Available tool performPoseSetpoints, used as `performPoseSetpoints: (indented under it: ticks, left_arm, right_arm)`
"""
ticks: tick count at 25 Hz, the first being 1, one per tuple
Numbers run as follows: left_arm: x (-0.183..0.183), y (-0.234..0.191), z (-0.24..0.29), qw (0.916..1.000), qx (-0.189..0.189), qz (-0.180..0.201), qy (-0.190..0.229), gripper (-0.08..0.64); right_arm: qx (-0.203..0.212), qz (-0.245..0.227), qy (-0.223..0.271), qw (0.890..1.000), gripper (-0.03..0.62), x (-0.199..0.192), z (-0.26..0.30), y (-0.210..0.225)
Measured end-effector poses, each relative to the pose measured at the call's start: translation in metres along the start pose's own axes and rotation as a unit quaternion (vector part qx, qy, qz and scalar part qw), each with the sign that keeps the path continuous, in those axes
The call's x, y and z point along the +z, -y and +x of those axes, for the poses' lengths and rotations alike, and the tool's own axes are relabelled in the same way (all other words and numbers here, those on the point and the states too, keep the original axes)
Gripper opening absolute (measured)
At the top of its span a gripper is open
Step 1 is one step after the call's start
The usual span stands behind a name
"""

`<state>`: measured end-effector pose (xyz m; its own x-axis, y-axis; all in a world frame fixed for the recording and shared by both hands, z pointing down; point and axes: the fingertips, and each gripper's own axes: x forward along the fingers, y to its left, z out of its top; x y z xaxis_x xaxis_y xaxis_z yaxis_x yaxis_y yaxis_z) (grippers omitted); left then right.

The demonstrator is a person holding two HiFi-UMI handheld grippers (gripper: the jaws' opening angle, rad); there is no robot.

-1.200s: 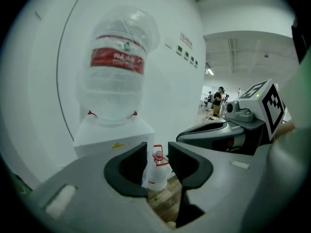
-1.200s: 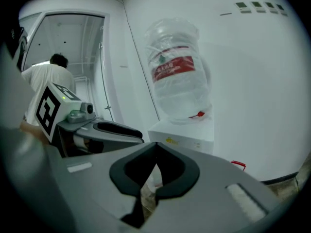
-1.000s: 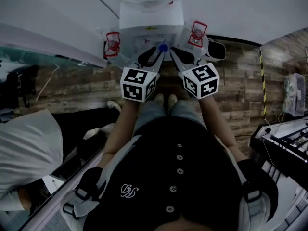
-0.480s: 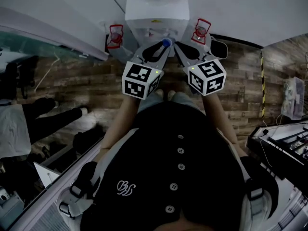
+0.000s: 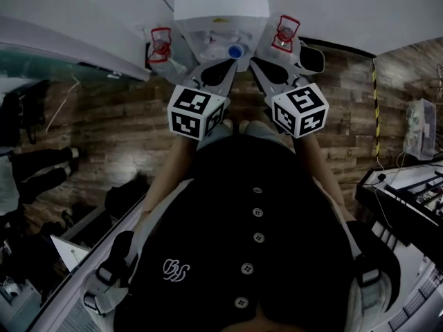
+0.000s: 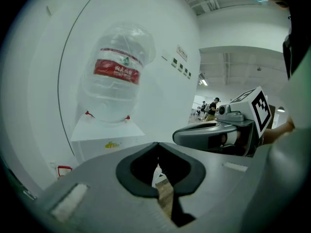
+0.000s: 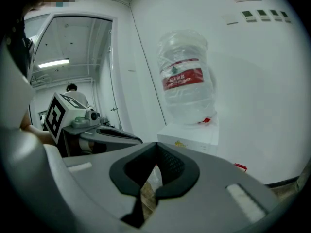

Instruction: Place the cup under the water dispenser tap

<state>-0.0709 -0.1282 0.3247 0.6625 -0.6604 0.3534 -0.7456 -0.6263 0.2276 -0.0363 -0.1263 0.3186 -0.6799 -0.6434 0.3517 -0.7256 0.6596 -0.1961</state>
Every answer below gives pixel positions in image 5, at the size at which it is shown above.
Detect person's right forearm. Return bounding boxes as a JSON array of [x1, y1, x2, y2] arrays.
[[293, 135, 357, 224]]

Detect person's grey shoulder strap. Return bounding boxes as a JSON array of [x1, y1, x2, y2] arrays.
[[82, 232, 139, 316], [345, 226, 386, 320]]

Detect yellow black striped floor tape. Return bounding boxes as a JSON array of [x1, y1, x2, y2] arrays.
[[370, 62, 382, 157]]

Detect blue cup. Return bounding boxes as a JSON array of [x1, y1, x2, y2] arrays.
[[227, 43, 247, 60]]

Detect white sheet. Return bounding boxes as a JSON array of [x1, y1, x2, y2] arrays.
[[50, 234, 91, 273]]

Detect white bin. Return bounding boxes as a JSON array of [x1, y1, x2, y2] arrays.
[[296, 41, 326, 75]]

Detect person's left grey shoulder strap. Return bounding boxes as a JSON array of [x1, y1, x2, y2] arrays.
[[82, 232, 139, 316]]

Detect white round camera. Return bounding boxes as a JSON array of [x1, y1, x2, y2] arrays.
[[2, 282, 22, 300]]

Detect person's grey denim shorts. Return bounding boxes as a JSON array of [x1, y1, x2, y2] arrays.
[[197, 120, 296, 151]]

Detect white water dispenser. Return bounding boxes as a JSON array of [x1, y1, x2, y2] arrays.
[[172, 0, 271, 73]]

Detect frosted glass door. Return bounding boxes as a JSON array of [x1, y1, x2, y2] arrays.
[[0, 43, 150, 82]]

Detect black framed desk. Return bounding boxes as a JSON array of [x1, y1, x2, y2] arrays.
[[354, 163, 443, 241]]

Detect clear plastic box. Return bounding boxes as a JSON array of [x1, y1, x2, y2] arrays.
[[403, 98, 437, 160]]

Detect black floor bag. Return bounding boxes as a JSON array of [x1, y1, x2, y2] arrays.
[[105, 176, 150, 217]]

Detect person's black shirt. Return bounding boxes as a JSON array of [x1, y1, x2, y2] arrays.
[[114, 135, 402, 332]]

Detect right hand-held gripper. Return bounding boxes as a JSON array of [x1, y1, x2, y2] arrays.
[[249, 57, 330, 140]]

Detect person's left forearm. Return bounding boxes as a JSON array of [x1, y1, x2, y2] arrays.
[[133, 135, 198, 233]]

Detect person's right grey shoulder strap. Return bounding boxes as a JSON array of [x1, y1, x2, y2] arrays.
[[345, 226, 386, 320]]

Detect white stick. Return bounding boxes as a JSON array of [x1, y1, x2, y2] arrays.
[[44, 74, 82, 135]]

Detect black equipment bag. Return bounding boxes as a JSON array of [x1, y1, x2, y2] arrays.
[[0, 80, 49, 145]]

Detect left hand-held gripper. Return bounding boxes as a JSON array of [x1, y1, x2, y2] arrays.
[[167, 58, 240, 141]]

